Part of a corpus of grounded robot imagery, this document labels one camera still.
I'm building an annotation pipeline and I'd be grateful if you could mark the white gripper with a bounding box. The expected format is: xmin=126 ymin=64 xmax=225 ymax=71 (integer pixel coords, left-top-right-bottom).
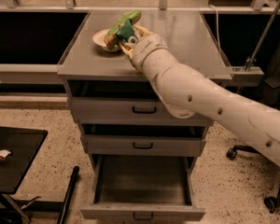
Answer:
xmin=119 ymin=24 xmax=169 ymax=74

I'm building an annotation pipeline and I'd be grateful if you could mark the green rice chip bag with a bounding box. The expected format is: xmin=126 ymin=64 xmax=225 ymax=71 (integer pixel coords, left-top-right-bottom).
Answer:
xmin=104 ymin=10 xmax=142 ymax=49

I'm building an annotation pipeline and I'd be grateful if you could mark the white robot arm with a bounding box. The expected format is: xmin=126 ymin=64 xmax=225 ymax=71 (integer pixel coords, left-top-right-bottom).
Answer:
xmin=117 ymin=25 xmax=280 ymax=167

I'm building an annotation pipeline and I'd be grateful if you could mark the grey top drawer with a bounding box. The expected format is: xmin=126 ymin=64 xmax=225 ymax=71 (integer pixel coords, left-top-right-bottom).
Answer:
xmin=67 ymin=80 xmax=213 ymax=126

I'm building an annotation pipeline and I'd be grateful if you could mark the grey drawer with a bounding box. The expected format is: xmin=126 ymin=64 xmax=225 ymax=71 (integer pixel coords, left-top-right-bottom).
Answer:
xmin=82 ymin=124 xmax=206 ymax=157
xmin=81 ymin=155 xmax=205 ymax=223
xmin=67 ymin=80 xmax=213 ymax=126

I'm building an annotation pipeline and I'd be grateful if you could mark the grey middle drawer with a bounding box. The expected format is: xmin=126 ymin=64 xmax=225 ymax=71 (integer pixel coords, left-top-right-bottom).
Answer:
xmin=82 ymin=124 xmax=206 ymax=157

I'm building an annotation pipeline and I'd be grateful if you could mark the grey drawer cabinet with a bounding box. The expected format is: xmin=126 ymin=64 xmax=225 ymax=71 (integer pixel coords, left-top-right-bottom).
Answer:
xmin=56 ymin=8 xmax=234 ymax=170

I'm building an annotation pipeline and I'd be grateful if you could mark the grey bottom drawer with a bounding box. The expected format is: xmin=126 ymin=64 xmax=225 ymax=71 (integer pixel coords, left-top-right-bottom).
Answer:
xmin=81 ymin=155 xmax=205 ymax=223

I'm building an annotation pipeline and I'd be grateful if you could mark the white paper bowl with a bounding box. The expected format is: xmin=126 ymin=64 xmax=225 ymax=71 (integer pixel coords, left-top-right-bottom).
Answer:
xmin=92 ymin=29 xmax=120 ymax=52

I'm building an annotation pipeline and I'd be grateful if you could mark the metal diagonal rod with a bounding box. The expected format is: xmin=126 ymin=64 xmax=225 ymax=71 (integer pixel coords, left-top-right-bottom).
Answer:
xmin=242 ymin=0 xmax=280 ymax=72

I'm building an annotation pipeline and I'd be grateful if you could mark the black office chair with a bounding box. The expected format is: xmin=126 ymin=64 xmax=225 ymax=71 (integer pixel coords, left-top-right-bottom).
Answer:
xmin=225 ymin=28 xmax=280 ymax=215

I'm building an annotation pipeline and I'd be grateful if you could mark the small white red tag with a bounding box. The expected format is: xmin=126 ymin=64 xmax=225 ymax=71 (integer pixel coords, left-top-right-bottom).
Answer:
xmin=0 ymin=149 xmax=12 ymax=161

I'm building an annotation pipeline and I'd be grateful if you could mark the black small side table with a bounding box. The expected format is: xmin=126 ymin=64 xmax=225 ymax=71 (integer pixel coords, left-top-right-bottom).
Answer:
xmin=0 ymin=127 xmax=48 ymax=223

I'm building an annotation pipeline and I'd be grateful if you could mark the black pole on floor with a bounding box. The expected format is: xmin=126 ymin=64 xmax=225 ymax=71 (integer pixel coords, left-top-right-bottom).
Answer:
xmin=57 ymin=166 xmax=79 ymax=224

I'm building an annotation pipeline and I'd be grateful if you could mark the white cable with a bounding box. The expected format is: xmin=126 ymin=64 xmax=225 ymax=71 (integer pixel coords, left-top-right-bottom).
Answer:
xmin=207 ymin=4 xmax=223 ymax=58

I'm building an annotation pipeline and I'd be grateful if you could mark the grey metal rail frame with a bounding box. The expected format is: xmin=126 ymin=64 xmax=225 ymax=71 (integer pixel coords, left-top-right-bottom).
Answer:
xmin=0 ymin=64 xmax=62 ymax=84

